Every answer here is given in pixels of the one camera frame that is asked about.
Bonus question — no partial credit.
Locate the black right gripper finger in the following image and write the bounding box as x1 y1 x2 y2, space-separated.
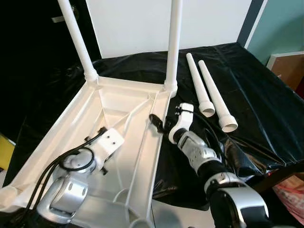
149 114 165 134

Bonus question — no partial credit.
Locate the white plastic table top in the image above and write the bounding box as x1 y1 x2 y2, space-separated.
0 76 179 228

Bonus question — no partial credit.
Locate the white plastic table leg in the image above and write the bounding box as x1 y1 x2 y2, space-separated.
197 59 239 133
57 0 99 82
164 0 183 95
185 52 216 118

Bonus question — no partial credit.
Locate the black plastic table cover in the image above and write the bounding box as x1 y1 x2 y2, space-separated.
0 43 304 228

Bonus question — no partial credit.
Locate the yellow plastic item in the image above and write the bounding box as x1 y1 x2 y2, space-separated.
0 133 16 171

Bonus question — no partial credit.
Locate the pink plastic bag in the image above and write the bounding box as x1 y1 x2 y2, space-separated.
273 183 304 224

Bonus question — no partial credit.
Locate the dark red fabric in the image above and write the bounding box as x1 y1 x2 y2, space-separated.
294 76 304 98

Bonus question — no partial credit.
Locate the brown wooden board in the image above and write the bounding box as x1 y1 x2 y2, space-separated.
266 51 304 91

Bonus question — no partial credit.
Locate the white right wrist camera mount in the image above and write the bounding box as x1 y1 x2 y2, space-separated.
167 103 194 143

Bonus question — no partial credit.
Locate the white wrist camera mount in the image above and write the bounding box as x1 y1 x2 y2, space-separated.
93 127 125 164
167 103 194 143

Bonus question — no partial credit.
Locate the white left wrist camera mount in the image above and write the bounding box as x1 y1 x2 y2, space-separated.
93 127 125 164

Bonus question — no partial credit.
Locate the silver lever door handle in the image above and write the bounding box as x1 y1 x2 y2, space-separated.
51 6 79 23

